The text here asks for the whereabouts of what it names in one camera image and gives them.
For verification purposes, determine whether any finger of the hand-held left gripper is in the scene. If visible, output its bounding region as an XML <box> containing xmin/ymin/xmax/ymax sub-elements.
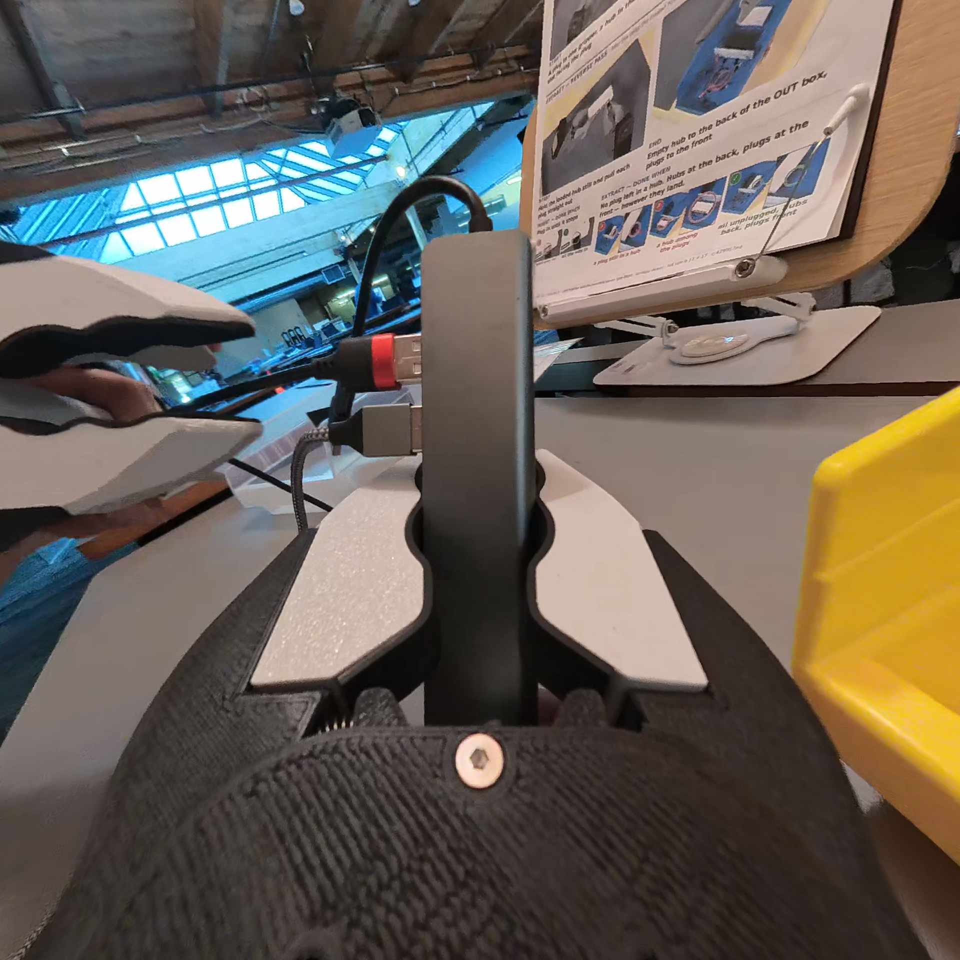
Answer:
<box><xmin>0</xmin><ymin>255</ymin><xmax>258</xmax><ymax>378</ymax></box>
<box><xmin>0</xmin><ymin>408</ymin><xmax>265</xmax><ymax>517</ymax></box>

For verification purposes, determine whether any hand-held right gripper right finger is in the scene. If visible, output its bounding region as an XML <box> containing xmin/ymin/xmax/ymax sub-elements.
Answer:
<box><xmin>523</xmin><ymin>448</ymin><xmax>711</xmax><ymax>715</ymax></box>

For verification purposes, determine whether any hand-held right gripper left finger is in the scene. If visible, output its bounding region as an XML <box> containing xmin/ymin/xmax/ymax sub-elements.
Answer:
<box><xmin>249</xmin><ymin>465</ymin><xmax>441</xmax><ymax>700</ymax></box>

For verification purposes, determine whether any grey braided usb cable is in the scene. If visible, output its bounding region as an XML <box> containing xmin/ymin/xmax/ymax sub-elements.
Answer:
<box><xmin>291</xmin><ymin>402</ymin><xmax>423</xmax><ymax>532</ymax></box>

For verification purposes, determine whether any black cable with red plug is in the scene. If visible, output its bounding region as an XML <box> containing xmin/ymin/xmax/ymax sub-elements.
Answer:
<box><xmin>180</xmin><ymin>333</ymin><xmax>425</xmax><ymax>513</ymax></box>

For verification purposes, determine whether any grey usb hub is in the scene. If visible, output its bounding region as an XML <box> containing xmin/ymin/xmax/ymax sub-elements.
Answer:
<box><xmin>420</xmin><ymin>228</ymin><xmax>537</xmax><ymax>727</ymax></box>

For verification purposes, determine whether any black hub cable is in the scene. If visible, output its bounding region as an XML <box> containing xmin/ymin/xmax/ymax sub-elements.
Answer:
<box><xmin>328</xmin><ymin>176</ymin><xmax>495</xmax><ymax>455</ymax></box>

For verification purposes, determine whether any yellow plastic bin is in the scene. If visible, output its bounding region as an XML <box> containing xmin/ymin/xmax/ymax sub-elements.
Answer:
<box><xmin>791</xmin><ymin>390</ymin><xmax>960</xmax><ymax>865</ymax></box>

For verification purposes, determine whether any person's left hand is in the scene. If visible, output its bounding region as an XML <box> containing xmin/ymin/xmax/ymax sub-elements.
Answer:
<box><xmin>30</xmin><ymin>366</ymin><xmax>164</xmax><ymax>423</ymax></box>

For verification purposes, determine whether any clear plastic tray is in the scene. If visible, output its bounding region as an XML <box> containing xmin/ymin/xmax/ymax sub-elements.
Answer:
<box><xmin>217</xmin><ymin>390</ymin><xmax>423</xmax><ymax>513</ymax></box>

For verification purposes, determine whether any glass skylight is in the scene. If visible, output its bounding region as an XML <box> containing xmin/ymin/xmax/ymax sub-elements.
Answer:
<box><xmin>11</xmin><ymin>123</ymin><xmax>400</xmax><ymax>265</ymax></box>

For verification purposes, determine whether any paper with red label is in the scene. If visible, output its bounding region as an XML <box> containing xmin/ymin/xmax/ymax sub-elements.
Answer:
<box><xmin>534</xmin><ymin>339</ymin><xmax>585</xmax><ymax>378</ymax></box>

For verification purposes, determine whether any ceiling projector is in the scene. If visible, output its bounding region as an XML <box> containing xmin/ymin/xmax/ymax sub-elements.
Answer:
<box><xmin>322</xmin><ymin>97</ymin><xmax>381</xmax><ymax>160</ymax></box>

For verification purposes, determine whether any printed instruction sheet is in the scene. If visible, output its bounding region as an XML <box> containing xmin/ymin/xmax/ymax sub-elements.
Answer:
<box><xmin>532</xmin><ymin>0</ymin><xmax>899</xmax><ymax>310</ymax></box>

